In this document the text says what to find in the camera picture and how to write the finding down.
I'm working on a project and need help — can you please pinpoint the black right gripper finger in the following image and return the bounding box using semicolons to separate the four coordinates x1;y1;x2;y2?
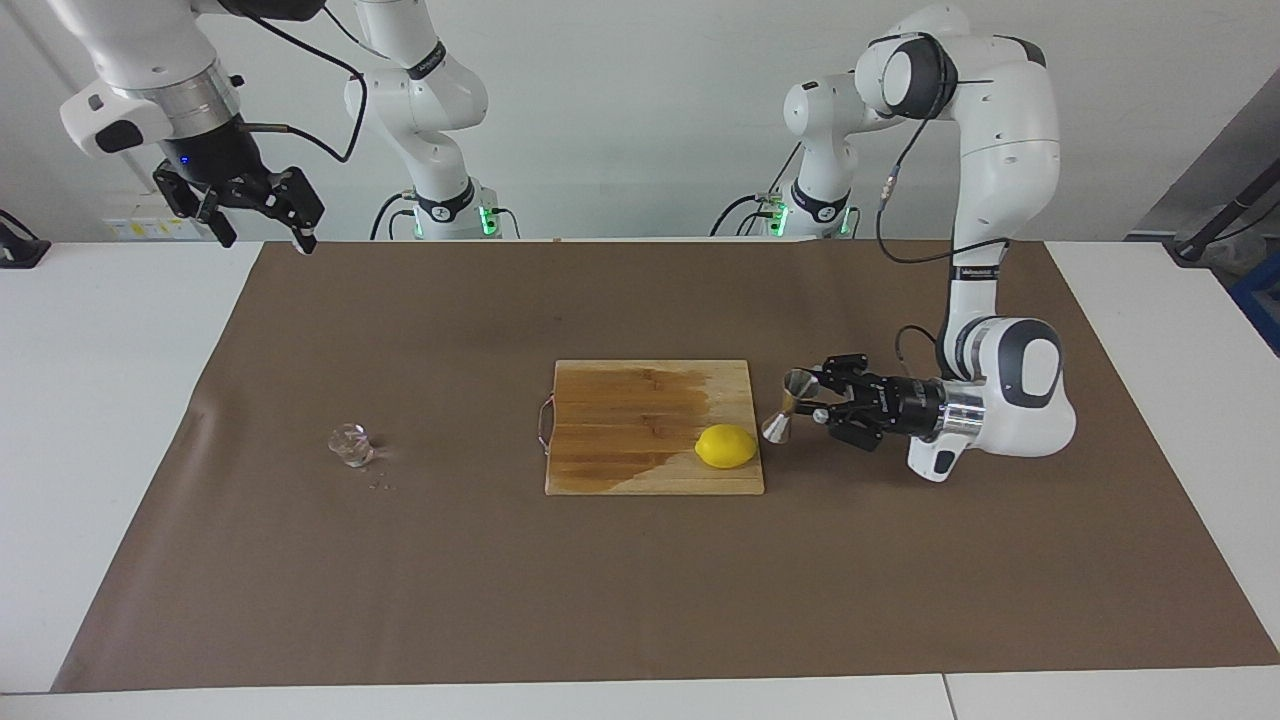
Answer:
152;165;238;249
235;168;326;256

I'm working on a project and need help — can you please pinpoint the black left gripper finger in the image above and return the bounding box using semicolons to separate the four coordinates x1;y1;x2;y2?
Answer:
812;405;883;451
812;354;871;396

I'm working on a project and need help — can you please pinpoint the steel double jigger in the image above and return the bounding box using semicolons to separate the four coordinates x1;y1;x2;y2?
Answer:
762;369;821;443

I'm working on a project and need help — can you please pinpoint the small clear glass cup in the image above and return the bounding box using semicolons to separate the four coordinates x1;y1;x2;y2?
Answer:
329;423;375;469

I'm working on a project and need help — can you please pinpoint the yellow lemon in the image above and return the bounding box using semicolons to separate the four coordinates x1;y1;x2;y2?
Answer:
694;423;759;470

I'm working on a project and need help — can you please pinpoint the black table clamp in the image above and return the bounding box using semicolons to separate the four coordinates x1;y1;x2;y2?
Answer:
0;208;51;269

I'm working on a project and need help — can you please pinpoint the wooden cutting board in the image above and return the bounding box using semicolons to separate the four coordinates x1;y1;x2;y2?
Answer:
535;359;766;497

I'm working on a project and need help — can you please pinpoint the brown table mat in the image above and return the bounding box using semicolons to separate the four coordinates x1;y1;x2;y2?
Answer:
52;240;1280;693

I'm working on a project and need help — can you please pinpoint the black stand pole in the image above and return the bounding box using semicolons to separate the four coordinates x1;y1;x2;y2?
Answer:
1165;165;1280;263

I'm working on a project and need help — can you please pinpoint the blue crate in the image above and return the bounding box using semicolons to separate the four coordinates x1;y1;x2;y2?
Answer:
1228;255;1280;356

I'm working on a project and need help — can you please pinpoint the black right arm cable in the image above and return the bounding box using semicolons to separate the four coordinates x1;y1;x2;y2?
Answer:
225;0;368;164

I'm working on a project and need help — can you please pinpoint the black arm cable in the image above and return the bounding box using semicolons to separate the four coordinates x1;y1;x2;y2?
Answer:
225;0;368;164
876;60;1011;376

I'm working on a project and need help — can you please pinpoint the white wall socket box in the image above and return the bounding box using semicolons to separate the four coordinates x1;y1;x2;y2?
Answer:
103;195;216;241

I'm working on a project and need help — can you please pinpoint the black base cable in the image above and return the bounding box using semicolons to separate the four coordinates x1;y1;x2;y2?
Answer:
710;140;801;238
370;193;411;241

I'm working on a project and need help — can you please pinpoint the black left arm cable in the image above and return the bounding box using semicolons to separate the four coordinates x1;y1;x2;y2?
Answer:
876;60;1011;376

